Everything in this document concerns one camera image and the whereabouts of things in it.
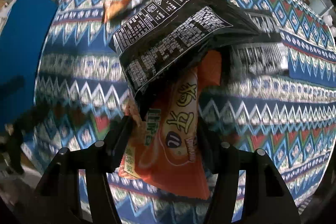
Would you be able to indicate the red-orange snack bag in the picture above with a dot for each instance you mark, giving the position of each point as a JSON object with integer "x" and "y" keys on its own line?
{"x": 162, "y": 149}

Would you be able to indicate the blue-rimmed cardboard box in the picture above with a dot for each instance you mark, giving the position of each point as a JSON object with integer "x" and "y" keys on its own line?
{"x": 22, "y": 39}

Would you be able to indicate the blue patterned tablecloth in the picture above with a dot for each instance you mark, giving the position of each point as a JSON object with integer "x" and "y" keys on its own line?
{"x": 291, "y": 116}

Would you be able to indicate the black snack bag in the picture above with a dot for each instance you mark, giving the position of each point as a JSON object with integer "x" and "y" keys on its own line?
{"x": 166, "y": 38}
{"x": 264, "y": 54}

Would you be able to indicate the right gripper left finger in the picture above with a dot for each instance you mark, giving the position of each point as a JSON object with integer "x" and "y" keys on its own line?
{"x": 103, "y": 156}

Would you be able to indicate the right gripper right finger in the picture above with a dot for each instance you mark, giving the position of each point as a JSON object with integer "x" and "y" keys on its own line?
{"x": 221, "y": 156}

